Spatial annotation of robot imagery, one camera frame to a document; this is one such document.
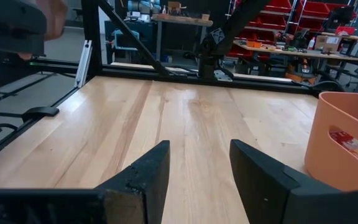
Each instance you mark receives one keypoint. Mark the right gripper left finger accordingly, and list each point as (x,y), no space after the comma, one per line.
(148,174)

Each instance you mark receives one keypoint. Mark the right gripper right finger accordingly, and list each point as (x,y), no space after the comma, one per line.
(259,180)

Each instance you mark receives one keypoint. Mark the orange plastic basket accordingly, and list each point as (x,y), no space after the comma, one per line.
(331,161)

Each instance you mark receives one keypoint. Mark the red Orville popcorn bag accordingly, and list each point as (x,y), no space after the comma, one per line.
(351,145)

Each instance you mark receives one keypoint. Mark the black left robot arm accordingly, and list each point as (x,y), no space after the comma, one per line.
(225,34)

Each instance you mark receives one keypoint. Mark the black clamp foot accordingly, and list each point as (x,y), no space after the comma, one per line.
(40,112)

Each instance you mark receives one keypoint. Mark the silver aluminium profile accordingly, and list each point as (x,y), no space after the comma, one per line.
(84,62)

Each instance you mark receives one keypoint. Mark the long wooden work table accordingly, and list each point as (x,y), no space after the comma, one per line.
(291,52)

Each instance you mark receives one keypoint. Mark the cardboard box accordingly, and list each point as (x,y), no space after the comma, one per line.
(328,43)

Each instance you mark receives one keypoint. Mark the wooden-top workbench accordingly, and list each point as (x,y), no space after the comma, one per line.
(182,21)

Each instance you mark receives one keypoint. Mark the red storage bins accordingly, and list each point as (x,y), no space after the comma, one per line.
(309,7)

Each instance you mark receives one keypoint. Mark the person's hand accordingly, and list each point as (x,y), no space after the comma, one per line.
(54,15)

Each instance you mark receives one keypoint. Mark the black blocky device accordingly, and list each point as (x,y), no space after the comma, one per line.
(11,25)

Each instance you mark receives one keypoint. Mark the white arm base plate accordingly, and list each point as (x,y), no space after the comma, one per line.
(222,75)

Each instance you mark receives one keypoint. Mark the teal frame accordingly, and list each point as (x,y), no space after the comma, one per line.
(126,47)

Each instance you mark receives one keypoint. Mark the black metal table frame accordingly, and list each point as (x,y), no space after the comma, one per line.
(92,31)

